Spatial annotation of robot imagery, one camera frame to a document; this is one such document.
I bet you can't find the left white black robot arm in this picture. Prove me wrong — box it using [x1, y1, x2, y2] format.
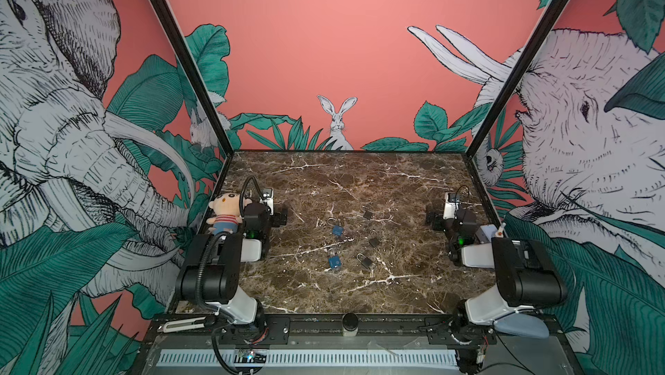
[175, 193, 289, 330]

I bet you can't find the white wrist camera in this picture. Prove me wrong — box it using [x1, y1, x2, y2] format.
[443, 193, 461, 219]
[261, 188, 275, 215]

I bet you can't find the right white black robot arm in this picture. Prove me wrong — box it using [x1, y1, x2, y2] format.
[425, 202, 567, 345]

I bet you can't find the grey blue pad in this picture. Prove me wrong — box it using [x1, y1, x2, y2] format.
[494, 314, 550, 340]

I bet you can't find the blue padlock far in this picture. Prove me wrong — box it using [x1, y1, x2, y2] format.
[327, 217, 344, 238]

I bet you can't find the blue padlock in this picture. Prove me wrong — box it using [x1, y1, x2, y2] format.
[327, 250, 342, 270]
[327, 217, 344, 238]

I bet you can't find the black knob on rail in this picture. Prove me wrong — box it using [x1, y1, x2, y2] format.
[341, 313, 360, 337]

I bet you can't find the black mounting rail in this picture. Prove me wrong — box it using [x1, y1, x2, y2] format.
[150, 313, 567, 347]

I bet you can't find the plush doll striped shirt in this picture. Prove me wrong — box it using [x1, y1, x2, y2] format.
[206, 193, 251, 235]

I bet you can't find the white vented strip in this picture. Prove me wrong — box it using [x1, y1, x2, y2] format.
[156, 349, 458, 369]

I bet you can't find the blue padlock near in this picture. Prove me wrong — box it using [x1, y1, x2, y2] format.
[327, 250, 342, 270]

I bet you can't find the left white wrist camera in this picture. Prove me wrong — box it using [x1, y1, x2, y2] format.
[261, 188, 275, 215]

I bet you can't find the white clip tool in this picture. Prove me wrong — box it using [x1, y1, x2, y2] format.
[158, 317, 206, 333]

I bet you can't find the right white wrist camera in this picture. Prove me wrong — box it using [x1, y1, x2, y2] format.
[443, 193, 461, 219]

